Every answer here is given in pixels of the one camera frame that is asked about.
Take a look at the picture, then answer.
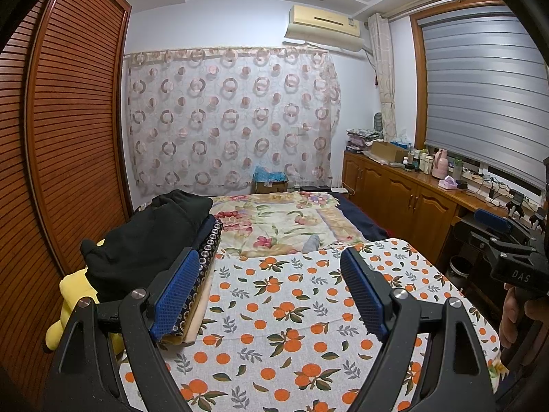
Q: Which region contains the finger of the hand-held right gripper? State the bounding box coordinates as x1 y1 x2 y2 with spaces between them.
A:
469 229 541 262
474 208 541 241

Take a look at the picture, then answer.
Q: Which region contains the person's right forearm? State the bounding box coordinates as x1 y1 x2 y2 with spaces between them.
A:
500 322 549 396

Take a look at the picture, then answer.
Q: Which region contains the yellow plush toy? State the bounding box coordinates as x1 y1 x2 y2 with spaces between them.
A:
45 240 125 355

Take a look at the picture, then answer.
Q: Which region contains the small cardboard box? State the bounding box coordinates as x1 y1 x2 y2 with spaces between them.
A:
253 179 289 194

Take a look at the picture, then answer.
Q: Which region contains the dark ring-patterned cloth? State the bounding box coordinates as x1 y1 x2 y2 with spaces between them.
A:
159 219 224 340

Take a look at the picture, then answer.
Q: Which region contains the tied beige side curtain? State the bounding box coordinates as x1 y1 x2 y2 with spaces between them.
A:
366 13 397 140

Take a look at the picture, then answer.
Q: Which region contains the black waste bin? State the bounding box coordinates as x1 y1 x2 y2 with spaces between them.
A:
448 255 472 288

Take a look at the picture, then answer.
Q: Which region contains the person's right hand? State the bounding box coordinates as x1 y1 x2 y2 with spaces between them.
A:
498 285 549 349

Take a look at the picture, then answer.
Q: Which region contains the wooden louvred wardrobe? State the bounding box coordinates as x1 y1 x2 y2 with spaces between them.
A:
0 0 133 396

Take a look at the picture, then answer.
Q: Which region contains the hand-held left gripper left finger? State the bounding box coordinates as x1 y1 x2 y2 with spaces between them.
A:
43 247 202 412

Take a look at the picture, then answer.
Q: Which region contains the wall air conditioner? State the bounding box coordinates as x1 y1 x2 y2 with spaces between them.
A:
283 4 365 52

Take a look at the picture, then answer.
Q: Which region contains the black printed t-shirt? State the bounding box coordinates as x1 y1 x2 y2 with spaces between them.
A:
81 190 214 303

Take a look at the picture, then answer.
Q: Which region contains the open cardboard box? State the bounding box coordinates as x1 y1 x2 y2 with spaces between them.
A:
370 140 408 163

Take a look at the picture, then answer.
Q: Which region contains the blue plastic bag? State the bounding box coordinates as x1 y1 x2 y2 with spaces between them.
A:
252 165 287 183

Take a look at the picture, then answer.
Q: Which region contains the grey window blind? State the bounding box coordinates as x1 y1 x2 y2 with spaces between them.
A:
418 6 549 190

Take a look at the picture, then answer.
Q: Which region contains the orange fruit print sheet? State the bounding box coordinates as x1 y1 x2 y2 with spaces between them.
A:
118 238 502 412

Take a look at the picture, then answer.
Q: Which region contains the floral blanket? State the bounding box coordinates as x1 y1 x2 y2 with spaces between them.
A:
210 192 374 259

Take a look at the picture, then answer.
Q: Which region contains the navy bedsheet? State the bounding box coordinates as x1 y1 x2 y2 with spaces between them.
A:
332 192 389 241

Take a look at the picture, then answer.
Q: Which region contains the stack of folded cloths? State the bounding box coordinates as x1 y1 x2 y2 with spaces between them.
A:
345 128 382 153

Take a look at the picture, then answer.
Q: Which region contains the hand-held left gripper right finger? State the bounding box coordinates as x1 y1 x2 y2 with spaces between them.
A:
340 247 500 412

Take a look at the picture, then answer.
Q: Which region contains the navy folded clothing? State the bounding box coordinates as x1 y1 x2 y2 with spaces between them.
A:
189 217 217 250

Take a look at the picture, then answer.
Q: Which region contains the ring-patterned sheer curtain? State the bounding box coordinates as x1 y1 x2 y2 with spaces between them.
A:
124 47 341 196

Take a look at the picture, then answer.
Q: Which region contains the wooden sideboard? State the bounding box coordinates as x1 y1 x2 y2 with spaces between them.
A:
342 150 549 267

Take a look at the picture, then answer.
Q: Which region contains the pink thermos jug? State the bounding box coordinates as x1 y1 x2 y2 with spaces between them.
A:
431 149 449 179

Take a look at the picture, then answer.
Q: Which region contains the wooden window frame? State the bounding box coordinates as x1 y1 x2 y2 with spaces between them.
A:
409 0 549 200

